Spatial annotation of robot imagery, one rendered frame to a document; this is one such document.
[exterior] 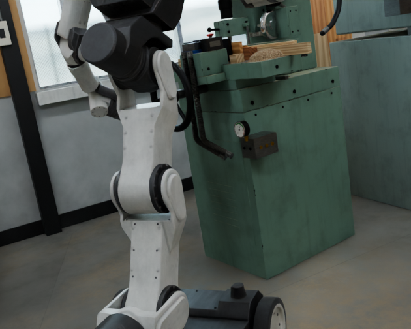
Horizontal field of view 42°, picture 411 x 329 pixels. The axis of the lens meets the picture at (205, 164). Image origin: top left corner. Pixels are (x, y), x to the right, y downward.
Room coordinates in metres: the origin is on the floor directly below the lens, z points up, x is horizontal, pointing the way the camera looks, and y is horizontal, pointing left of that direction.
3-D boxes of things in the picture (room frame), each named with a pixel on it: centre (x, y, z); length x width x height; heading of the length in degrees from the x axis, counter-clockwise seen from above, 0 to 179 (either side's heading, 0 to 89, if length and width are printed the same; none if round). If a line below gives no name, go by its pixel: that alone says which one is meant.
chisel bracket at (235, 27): (2.35, -0.21, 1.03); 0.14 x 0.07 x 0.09; 124
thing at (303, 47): (2.22, -0.27, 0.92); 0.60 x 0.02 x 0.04; 34
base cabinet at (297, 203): (2.41, -0.29, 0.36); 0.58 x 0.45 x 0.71; 124
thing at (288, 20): (2.31, -0.43, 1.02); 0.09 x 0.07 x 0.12; 34
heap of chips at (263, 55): (2.04, -0.29, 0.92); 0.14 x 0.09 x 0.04; 124
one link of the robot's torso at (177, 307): (1.39, 0.24, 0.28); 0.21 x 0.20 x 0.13; 154
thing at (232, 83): (2.30, -0.14, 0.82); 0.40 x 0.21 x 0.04; 34
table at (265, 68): (2.23, -0.13, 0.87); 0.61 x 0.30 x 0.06; 34
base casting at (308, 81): (2.41, -0.29, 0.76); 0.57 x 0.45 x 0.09; 124
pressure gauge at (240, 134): (2.00, -0.16, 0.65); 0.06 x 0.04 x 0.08; 34
